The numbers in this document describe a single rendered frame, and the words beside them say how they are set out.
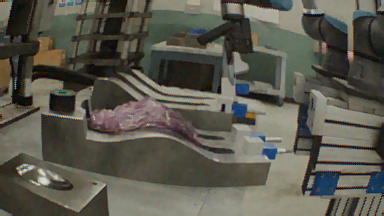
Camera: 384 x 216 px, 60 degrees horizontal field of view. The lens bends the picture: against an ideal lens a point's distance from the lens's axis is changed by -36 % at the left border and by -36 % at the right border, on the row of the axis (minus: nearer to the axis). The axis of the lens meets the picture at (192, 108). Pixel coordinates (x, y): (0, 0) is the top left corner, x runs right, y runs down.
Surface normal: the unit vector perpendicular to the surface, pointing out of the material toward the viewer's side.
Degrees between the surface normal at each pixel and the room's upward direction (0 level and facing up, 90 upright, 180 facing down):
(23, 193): 90
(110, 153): 90
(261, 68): 90
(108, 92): 90
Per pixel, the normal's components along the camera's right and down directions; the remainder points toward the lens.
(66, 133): 0.15, 0.19
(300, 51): -0.07, 0.17
